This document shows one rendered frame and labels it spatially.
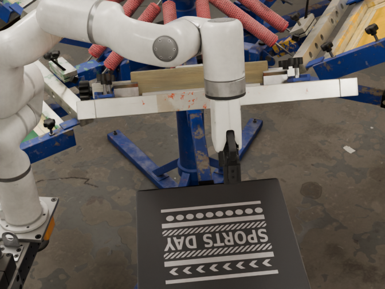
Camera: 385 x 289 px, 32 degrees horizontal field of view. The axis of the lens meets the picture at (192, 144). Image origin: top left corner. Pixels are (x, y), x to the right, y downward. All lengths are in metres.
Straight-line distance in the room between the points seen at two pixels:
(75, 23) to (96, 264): 2.05
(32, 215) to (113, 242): 1.58
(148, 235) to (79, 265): 1.31
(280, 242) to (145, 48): 0.89
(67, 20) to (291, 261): 0.93
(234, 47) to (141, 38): 0.16
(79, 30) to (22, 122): 0.40
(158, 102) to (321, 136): 2.60
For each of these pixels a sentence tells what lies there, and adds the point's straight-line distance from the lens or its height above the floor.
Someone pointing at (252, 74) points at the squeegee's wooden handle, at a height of 1.28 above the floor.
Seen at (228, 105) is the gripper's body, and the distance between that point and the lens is 1.18.
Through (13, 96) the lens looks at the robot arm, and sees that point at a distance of 1.49.
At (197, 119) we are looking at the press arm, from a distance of 2.41.
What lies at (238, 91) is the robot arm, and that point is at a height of 1.65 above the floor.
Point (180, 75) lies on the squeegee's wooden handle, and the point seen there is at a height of 1.29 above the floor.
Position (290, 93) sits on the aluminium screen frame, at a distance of 1.39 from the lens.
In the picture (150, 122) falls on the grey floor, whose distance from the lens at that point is 4.03.
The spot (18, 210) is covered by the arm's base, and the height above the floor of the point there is 1.20.
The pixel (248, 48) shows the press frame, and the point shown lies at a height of 1.02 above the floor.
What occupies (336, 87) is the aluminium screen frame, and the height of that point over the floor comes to 1.54.
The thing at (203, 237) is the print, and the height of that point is 0.95.
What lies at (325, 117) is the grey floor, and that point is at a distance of 4.05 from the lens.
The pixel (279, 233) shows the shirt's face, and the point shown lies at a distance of 1.91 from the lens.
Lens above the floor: 2.28
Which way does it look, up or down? 37 degrees down
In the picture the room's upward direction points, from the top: 3 degrees counter-clockwise
